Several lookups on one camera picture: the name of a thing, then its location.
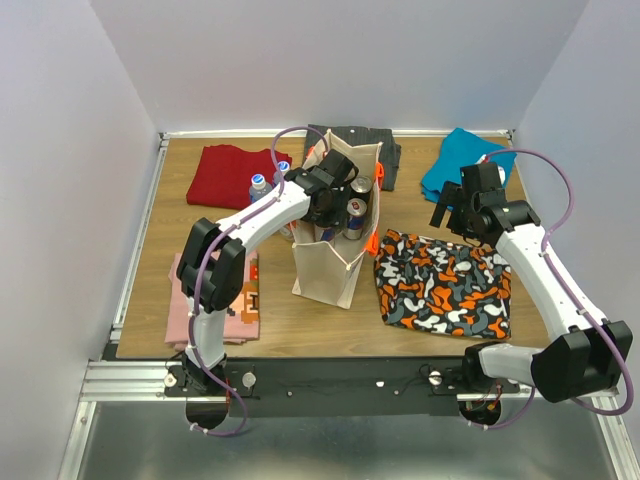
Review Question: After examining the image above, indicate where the blue cap bottle front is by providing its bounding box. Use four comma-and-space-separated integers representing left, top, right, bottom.
272, 161, 291, 187

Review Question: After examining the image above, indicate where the beige canvas tote bag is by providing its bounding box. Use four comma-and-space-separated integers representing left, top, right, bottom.
291, 129, 384, 309

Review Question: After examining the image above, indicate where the blue cap water bottle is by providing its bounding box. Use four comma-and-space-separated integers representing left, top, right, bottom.
249, 173, 273, 203

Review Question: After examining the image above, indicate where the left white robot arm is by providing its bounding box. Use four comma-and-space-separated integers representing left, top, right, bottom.
176, 149, 359, 395

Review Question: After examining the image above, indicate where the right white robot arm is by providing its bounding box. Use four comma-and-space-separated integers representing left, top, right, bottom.
430, 161, 633, 403

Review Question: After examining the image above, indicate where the silver top can right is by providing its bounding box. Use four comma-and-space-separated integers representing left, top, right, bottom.
350, 176, 373, 203

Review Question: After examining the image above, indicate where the folded teal shirt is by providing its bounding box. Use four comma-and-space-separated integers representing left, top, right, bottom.
421, 128, 504, 203

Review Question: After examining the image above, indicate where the folded dark grey garment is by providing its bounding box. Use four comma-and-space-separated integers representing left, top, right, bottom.
309, 124, 401, 191

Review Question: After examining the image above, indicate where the orange camouflage folded garment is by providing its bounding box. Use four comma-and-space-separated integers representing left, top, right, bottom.
373, 229, 512, 340

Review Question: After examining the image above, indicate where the folded red shirt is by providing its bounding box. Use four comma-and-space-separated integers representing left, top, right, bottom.
186, 145, 275, 210

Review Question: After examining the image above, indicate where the folded pink graphic shirt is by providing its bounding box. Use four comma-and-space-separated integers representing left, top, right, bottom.
164, 252, 260, 351

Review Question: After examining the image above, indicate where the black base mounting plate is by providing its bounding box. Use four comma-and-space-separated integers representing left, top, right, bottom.
163, 356, 520, 418

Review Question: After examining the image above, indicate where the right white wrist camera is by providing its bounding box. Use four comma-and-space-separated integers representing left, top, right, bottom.
477, 154, 507, 187

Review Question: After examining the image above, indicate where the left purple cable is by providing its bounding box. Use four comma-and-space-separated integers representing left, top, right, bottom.
189, 126, 314, 371

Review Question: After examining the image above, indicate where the aluminium table frame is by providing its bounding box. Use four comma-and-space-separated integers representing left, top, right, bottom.
58, 131, 637, 479

